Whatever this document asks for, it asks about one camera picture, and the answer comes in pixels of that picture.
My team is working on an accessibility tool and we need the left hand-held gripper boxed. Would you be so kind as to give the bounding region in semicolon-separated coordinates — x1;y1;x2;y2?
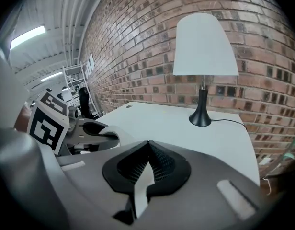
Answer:
26;91;121;157

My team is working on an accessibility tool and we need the black lamp cable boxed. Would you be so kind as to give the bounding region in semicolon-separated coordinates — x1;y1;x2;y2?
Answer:
209;118;249;132

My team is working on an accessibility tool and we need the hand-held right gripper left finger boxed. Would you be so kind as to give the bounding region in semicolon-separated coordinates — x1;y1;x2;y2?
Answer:
57;140;150;230

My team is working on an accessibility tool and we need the long ceiling light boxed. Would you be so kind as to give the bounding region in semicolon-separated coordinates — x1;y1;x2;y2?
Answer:
40;71;64;82
9;24;46;51

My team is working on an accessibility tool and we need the person's left forearm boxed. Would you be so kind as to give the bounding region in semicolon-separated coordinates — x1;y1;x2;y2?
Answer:
13;104;32;132

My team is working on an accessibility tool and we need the white thin cable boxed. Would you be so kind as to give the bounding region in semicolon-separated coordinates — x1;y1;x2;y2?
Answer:
261;177;273;196

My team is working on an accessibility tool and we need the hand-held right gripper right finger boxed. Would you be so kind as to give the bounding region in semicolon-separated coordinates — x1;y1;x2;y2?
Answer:
147;140;267;230

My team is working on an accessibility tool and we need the white shade table lamp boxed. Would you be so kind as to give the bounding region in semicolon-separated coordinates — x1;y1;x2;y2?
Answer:
172;12;239;128

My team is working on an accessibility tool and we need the white metal scaffold shelf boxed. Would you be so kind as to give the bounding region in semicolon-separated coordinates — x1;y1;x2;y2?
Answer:
62;62;102;119

